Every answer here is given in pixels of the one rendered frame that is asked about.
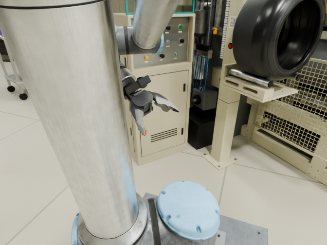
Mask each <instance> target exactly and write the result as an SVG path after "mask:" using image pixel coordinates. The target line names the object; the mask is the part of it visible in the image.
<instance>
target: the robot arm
mask: <svg viewBox="0 0 327 245"><path fill-rule="evenodd" d="M180 1H181V0H134V15H133V25H132V26H116V25H115V23H114V15H113V8H112V0H0V30H1V32H2V34H3V37H4V39H5V41H6V43H7V46H8V48H9V50H10V53H11V55H12V57H13V59H14V62H15V64H16V66H17V69H18V71H19V73H20V75H21V77H22V80H23V82H24V84H25V87H26V89H27V91H28V93H29V96H30V98H31V100H32V103H33V105H34V107H35V109H36V112H37V114H38V116H39V119H40V121H41V123H42V126H43V128H44V130H45V132H46V135H47V137H48V139H49V142H50V144H51V146H52V148H53V151H54V153H55V155H56V158H57V160H58V162H59V165H60V167H61V169H62V171H63V174H64V176H65V178H66V181H67V183H68V185H69V187H70V189H71V192H72V194H73V196H74V199H75V201H76V203H77V205H78V208H79V210H80V211H79V212H78V213H77V215H76V217H75V218H74V221H73V226H72V232H71V244H72V245H215V242H216V237H217V232H218V228H219V224H220V220H219V206H218V203H217V200H216V199H215V197H214V196H213V194H212V193H211V192H210V191H208V190H207V189H206V188H205V187H204V186H202V185H201V184H198V183H196V182H193V181H188V180H184V181H175V182H172V183H170V184H168V185H166V186H165V187H164V188H163V189H162V191H161V193H160V194H159V196H158V197H156V198H150V199H144V200H143V199H142V197H141V196H140V195H139V194H138V193H137V192H136V189H135V182H134V174H133V166H132V158H131V150H130V143H129V135H128V127H127V117H126V109H125V101H124V98H125V99H128V101H129V110H130V112H131V114H132V116H133V117H134V119H135V123H136V125H137V127H138V130H139V131H140V132H141V133H142V134H143V135H144V136H145V127H144V121H143V117H144V116H145V115H147V114H148V113H150V112H151V111H153V106H152V100H154V101H155V102H154V104H155V105H156V106H159V107H160V108H161V109H162V111H164V112H168V111H169V110H170V109H172V110H173V111H175V112H178V113H179V110H178V109H177V107H176V106H175V105H173V104H172V103H171V102H170V101H169V100H168V99H167V98H165V97H164V96H162V95H161V94H158V93H156V92H151V91H148V90H145V89H144V90H139V91H138V89H140V88H145V87H146V86H147V84H149V83H150V82H151V80H150V78H149V76H148V75H146V76H145V77H139V78H138V79H137V80H136V77H135V76H134V75H133V74H132V73H131V72H130V71H129V70H128V69H127V68H126V66H125V65H124V64H123V63H122V62H121V60H120V55H127V54H144V53H159V52H161V51H162V49H163V45H164V34H163V32H164V31H165V29H166V27H167V25H168V23H169V21H170V20H171V18H172V16H173V14H174V12H175V10H176V8H177V7H178V5H179V3H180Z"/></svg>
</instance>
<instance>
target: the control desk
mask: <svg viewBox="0 0 327 245"><path fill-rule="evenodd" d="M113 15H114V23H115V25H116V26H132V25H133V15H126V13H113ZM194 30H195V14H173V16H172V18H171V20H170V21H169V23H168V25H167V27H166V29H165V31H164V32H163V49H162V51H161V52H157V53H144V54H127V55H120V60H121V62H122V63H123V64H124V65H125V66H126V68H127V69H128V70H129V71H130V72H131V73H132V74H133V75H134V76H135V77H136V80H137V79H138V78H139V77H145V76H146V75H148V76H149V78H150V80H151V82H150V83H149V84H147V86H146V87H145V88H140V89H138V91H139V90H144V89H145V90H148V91H151V92H155V93H158V94H161V95H162V96H164V97H165V98H167V99H168V100H169V101H170V102H171V103H172V104H173V105H175V106H176V107H177V109H178V110H179V113H178V112H175V111H173V110H172V109H170V110H169V111H168V112H164V111H162V109H161V108H160V107H159V106H156V105H155V104H154V102H155V101H154V100H152V106H153V111H151V112H150V113H148V114H147V115H145V116H144V117H143V121H144V127H145V130H147V134H146V135H145V136H144V135H142V133H141V132H140V131H139V130H138V127H137V125H136V123H135V119H134V117H133V116H132V114H131V112H130V110H129V101H128V99H125V98H124V101H125V109H126V117H127V127H128V135H129V143H130V150H131V156H132V158H133V159H134V161H135V162H136V164H137V165H138V166H141V165H144V164H147V163H150V162H153V161H155V160H158V159H161V158H164V157H167V156H170V155H173V154H176V153H178V152H181V151H184V150H187V138H188V122H189V107H190V90H191V75H192V61H193V46H194Z"/></svg>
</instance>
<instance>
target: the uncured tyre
mask: <svg viewBox="0 0 327 245"><path fill-rule="evenodd" d="M325 18H326V5H325V0H247V1H246V2H245V4H244V5H243V7H242V9H241V10H240V12H239V14H238V17H237V19H236V22H235V26H234V30H233V37H232V46H233V54H234V58H235V61H236V63H237V65H238V66H239V67H240V68H241V69H242V70H243V71H244V72H246V73H249V74H252V75H256V76H259V77H262V78H265V79H268V80H272V81H281V80H284V79H286V78H288V77H290V76H292V75H294V74H295V73H297V72H298V71H299V70H300V69H301V68H302V67H303V66H304V65H305V64H306V63H307V62H308V60H309V59H310V58H311V56H312V54H313V53H314V51H315V49H316V47H317V45H318V43H319V40H320V38H321V35H322V32H323V28H324V24H325Z"/></svg>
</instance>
